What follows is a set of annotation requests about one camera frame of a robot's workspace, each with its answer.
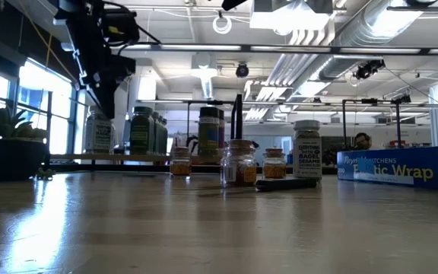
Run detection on person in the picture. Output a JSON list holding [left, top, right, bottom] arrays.
[[354, 132, 373, 151]]

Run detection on blue plastic wrap box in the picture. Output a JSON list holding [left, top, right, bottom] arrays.
[[336, 144, 438, 192]]

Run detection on black-lid spice jars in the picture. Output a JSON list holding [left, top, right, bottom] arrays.
[[198, 107, 221, 157]]

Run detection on black metal stand frame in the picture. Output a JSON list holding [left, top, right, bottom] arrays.
[[341, 93, 413, 150]]

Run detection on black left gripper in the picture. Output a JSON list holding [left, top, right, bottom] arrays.
[[53, 0, 140, 119]]

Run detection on green-lid spice jars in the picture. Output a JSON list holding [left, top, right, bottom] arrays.
[[129, 106, 155, 155]]

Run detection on wooden shelf with black frame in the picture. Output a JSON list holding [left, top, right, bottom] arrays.
[[43, 90, 249, 173]]

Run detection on white coiled cable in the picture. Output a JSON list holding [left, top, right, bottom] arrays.
[[211, 10, 233, 36]]

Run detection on yellow hanging cord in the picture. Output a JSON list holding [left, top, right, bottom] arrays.
[[19, 0, 78, 83]]

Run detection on white lid seasoning jar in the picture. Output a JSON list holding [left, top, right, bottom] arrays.
[[84, 111, 116, 155], [293, 119, 322, 180]]

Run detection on small green succulent sprig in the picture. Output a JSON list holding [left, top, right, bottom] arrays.
[[34, 167, 57, 181]]

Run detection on silver ventilation duct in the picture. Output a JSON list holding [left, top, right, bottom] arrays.
[[275, 0, 438, 92]]

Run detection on succulent plant in black pot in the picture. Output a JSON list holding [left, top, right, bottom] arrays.
[[0, 97, 52, 182]]

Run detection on long ceiling light bar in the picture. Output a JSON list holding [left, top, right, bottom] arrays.
[[123, 41, 438, 55]]

